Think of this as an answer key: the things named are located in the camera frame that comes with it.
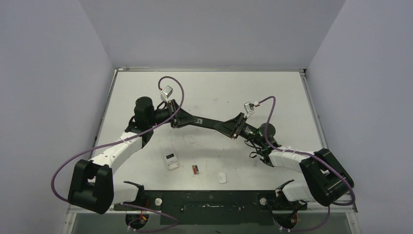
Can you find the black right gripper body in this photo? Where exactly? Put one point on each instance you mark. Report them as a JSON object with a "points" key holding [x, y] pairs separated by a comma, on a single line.
{"points": [[239, 126]]}

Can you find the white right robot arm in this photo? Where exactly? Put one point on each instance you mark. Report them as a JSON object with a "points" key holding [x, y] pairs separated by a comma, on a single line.
{"points": [[325, 180]]}

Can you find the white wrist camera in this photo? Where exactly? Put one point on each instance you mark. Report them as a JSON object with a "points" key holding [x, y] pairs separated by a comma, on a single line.
{"points": [[250, 108], [166, 93]]}

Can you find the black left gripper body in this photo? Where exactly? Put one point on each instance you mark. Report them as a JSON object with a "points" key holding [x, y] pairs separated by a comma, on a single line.
{"points": [[163, 114]]}

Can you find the black bar tool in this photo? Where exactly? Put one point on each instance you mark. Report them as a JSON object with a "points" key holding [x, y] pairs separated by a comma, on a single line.
{"points": [[204, 122]]}

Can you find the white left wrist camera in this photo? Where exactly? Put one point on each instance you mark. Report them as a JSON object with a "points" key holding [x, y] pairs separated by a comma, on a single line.
{"points": [[166, 93]]}

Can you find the aluminium rail frame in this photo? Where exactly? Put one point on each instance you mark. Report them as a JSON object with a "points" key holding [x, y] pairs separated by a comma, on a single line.
{"points": [[313, 206]]}

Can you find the white battery cover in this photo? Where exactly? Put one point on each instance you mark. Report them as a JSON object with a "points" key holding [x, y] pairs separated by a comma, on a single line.
{"points": [[222, 178]]}

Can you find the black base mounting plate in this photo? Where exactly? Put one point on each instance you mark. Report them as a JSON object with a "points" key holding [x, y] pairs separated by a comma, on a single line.
{"points": [[218, 207]]}

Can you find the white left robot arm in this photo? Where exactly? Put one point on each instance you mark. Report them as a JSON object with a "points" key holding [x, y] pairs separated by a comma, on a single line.
{"points": [[92, 186]]}

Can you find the red AAA battery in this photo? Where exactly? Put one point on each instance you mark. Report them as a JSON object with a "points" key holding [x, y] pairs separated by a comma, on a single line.
{"points": [[194, 170]]}

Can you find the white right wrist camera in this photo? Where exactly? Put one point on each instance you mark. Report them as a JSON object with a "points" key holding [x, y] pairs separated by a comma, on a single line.
{"points": [[250, 108]]}

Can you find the white red remote control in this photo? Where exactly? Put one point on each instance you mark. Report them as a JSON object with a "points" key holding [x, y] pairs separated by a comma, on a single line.
{"points": [[170, 156]]}

